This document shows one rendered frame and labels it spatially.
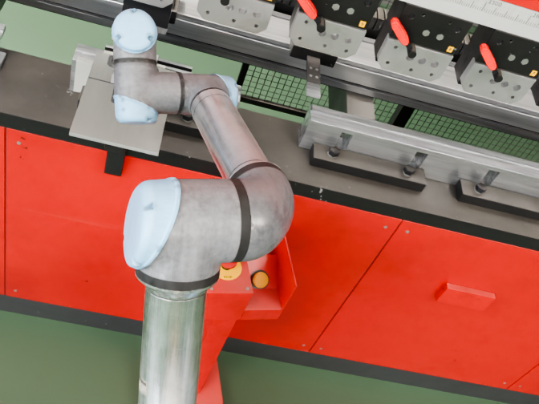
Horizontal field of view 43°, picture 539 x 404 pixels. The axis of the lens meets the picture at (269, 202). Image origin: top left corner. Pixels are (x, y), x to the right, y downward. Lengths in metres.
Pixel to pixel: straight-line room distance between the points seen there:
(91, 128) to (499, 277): 1.17
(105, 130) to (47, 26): 1.88
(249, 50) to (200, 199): 1.01
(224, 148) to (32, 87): 0.72
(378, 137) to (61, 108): 0.75
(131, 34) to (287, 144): 0.63
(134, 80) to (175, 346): 0.49
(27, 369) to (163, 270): 1.38
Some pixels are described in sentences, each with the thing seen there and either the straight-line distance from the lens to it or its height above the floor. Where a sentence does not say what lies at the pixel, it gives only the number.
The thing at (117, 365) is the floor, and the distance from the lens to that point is 2.25.
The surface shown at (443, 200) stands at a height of 0.87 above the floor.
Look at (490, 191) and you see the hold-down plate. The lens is 1.86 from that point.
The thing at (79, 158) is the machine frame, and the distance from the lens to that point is 1.66.
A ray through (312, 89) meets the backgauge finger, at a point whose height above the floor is 1.00.
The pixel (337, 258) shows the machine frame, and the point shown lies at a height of 0.62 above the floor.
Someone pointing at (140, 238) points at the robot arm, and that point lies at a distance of 0.87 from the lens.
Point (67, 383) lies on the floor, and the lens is 2.22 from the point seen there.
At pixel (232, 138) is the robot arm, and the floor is 1.28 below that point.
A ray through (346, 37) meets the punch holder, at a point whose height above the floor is 1.23.
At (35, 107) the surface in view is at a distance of 1.64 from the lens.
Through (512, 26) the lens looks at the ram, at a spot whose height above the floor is 1.36.
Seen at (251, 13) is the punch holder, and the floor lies 1.22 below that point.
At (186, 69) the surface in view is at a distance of 1.62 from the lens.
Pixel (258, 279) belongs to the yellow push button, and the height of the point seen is 0.73.
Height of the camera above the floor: 2.02
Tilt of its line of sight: 47 degrees down
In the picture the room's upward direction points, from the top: 25 degrees clockwise
